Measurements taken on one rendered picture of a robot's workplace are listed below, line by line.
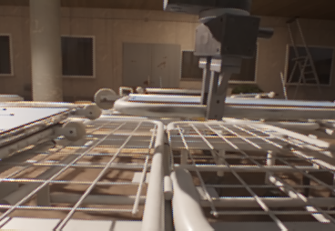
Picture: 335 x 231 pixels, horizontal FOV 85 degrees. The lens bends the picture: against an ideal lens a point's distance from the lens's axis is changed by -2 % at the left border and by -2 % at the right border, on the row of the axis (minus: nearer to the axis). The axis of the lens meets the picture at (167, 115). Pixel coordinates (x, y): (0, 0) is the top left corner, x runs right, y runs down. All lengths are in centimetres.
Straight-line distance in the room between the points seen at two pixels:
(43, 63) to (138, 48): 293
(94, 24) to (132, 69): 189
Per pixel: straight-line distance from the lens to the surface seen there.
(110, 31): 688
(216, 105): 31
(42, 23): 511
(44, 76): 492
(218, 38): 27
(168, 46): 652
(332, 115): 48
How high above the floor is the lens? 64
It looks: 7 degrees down
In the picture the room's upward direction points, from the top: 2 degrees clockwise
